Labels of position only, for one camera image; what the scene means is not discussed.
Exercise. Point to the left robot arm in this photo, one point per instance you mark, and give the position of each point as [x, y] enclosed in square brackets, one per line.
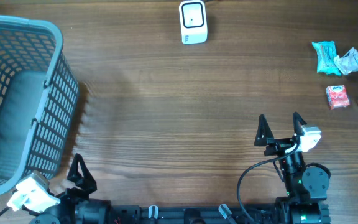
[75, 205]

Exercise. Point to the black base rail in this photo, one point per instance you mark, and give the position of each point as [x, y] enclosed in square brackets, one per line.
[257, 213]

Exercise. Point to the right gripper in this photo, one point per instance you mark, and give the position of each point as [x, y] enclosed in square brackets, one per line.
[279, 144]

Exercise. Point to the teal tissue pack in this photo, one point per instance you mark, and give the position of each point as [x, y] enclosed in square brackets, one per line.
[326, 52]

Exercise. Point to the grey plastic mesh basket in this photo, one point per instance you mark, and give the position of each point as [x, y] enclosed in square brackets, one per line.
[38, 97]

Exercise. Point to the white plaster box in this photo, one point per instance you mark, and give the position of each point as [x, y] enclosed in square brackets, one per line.
[348, 63]

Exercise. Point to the white barcode scanner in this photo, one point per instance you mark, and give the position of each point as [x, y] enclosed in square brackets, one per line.
[193, 22]

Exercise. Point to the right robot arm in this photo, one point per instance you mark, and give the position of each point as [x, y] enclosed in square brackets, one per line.
[306, 184]

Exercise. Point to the red orange small packet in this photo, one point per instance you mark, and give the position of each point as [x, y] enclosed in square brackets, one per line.
[337, 97]

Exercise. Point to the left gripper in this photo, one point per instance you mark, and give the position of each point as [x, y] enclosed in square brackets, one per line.
[86, 183]

